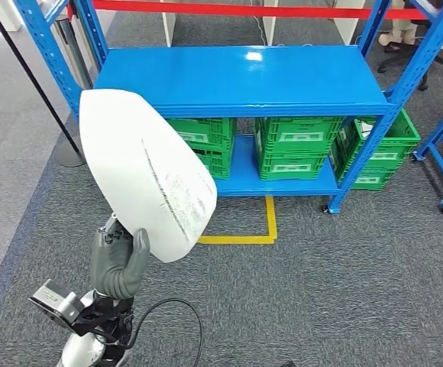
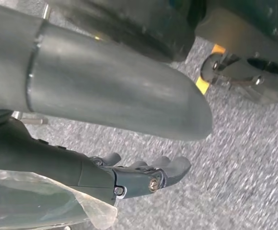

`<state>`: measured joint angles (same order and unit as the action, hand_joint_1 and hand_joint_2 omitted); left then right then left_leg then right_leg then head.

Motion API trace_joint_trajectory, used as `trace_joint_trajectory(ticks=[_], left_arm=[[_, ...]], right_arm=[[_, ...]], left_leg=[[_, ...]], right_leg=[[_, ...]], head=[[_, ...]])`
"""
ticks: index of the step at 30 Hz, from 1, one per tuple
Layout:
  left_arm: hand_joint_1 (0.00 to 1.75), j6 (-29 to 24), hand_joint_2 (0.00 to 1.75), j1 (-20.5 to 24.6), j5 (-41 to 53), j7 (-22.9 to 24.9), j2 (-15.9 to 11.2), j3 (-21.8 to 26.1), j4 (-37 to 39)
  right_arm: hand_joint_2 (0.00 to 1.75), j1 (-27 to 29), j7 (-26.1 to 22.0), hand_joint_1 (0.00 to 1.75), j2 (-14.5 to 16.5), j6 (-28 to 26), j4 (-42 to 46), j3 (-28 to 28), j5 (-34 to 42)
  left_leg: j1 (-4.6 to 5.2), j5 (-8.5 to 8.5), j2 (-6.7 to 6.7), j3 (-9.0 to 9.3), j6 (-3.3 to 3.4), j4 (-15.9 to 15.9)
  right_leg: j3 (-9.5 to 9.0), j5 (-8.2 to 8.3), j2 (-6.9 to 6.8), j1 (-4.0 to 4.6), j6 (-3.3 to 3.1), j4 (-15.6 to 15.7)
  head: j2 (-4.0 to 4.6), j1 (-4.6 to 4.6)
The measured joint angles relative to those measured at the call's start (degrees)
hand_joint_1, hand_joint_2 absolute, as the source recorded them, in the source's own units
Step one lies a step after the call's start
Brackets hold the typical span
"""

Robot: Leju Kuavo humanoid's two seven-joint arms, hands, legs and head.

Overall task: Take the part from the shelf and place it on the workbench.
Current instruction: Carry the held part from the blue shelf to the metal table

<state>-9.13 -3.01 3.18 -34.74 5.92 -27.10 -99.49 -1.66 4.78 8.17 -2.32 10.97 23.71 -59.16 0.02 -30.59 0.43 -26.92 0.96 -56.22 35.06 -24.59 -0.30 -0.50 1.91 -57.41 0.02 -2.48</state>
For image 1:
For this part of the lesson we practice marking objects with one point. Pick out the chrome stanchion post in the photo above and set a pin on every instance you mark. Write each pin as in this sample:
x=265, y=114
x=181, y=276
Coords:
x=72, y=50

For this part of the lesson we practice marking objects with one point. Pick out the person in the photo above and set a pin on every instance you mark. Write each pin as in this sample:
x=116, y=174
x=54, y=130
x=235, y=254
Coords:
x=400, y=30

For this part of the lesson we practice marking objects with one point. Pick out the yellow floor tape square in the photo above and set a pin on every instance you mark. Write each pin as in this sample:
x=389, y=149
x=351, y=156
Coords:
x=236, y=239

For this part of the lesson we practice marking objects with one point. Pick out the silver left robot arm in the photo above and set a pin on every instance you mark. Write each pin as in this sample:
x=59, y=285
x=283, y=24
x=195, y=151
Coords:
x=80, y=352

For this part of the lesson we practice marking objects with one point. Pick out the black office chair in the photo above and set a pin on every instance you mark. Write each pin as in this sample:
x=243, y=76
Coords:
x=423, y=83

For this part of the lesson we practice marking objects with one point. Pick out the white curved car part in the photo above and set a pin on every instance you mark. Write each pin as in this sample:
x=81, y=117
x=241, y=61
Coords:
x=137, y=167

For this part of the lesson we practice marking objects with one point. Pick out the red barrier belt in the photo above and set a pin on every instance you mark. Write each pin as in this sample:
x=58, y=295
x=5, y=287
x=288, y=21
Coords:
x=206, y=9

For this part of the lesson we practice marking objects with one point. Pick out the white desk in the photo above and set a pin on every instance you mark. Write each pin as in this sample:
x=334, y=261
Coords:
x=167, y=30
x=347, y=30

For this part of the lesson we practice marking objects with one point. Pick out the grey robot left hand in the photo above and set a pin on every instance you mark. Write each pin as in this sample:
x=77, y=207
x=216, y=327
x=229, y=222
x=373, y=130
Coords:
x=114, y=268

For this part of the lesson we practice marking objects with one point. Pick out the black stanchion pole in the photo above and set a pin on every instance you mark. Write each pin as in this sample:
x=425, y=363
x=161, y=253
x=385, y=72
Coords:
x=70, y=154

